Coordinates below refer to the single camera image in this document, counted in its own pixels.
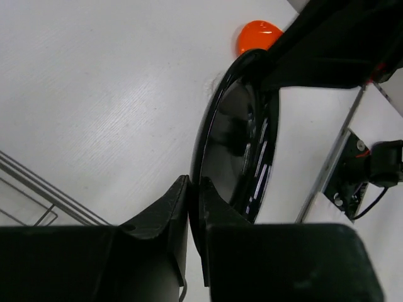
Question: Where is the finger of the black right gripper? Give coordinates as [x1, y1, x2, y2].
[262, 1, 402, 89]

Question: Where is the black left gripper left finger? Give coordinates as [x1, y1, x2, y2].
[1, 175, 190, 301]

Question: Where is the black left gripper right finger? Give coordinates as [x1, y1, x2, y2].
[198, 178, 384, 301]

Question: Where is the orange round plate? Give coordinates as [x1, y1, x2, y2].
[232, 20, 284, 57]

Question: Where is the black round plate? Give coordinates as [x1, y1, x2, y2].
[191, 49, 280, 223]

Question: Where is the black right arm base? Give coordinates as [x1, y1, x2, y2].
[324, 132, 402, 221]

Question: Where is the aluminium table edge rail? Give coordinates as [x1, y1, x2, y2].
[295, 84, 368, 223]

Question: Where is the grey wire dish rack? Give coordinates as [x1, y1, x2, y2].
[1, 151, 110, 225]

